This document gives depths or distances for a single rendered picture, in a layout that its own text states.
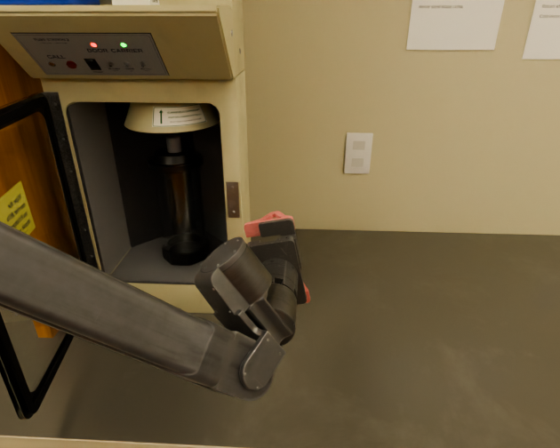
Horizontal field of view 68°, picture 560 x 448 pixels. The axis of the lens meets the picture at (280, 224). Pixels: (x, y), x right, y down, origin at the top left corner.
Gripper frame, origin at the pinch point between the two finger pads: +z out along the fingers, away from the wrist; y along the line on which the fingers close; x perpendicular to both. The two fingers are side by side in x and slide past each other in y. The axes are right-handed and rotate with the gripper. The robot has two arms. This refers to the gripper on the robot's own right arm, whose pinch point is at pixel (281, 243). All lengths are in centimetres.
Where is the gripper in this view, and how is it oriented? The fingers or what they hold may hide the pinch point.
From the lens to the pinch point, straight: 64.5
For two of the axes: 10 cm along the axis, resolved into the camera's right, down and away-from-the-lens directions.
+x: -9.8, 1.5, 1.5
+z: 0.7, -4.5, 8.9
